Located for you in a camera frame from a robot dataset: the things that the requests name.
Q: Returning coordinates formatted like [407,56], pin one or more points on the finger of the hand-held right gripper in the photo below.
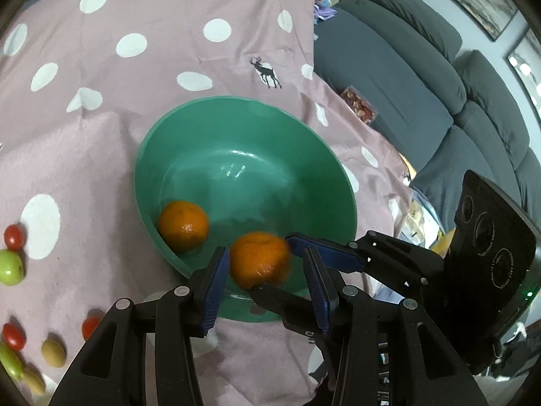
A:
[287,306]
[338,253]

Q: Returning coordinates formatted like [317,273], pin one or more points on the green plastic bowl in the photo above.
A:
[236,156]

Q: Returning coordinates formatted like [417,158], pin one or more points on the pink polka dot blanket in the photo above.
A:
[126,143]

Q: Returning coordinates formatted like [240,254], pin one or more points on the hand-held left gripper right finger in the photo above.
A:
[320,294]

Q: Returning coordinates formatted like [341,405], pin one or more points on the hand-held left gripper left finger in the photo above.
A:
[215,289]

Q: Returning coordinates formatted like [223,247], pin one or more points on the clear snack packet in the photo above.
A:
[359,105]

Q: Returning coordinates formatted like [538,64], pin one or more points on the crumpled purple cloth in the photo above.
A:
[323,6]

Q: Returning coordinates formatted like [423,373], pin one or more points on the grey sofa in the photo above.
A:
[401,72]

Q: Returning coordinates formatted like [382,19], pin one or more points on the orange mandarin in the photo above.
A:
[260,260]
[184,225]

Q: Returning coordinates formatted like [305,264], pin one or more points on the long green fruit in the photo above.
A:
[10,361]

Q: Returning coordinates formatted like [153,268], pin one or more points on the small brown fruit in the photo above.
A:
[34,380]
[53,352]

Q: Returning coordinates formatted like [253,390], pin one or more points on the pile of colourful papers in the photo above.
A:
[416,215]

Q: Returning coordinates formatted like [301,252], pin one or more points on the round green fruit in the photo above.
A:
[9,267]

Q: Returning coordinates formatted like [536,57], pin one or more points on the red cherry tomato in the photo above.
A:
[13,237]
[89,327]
[12,336]

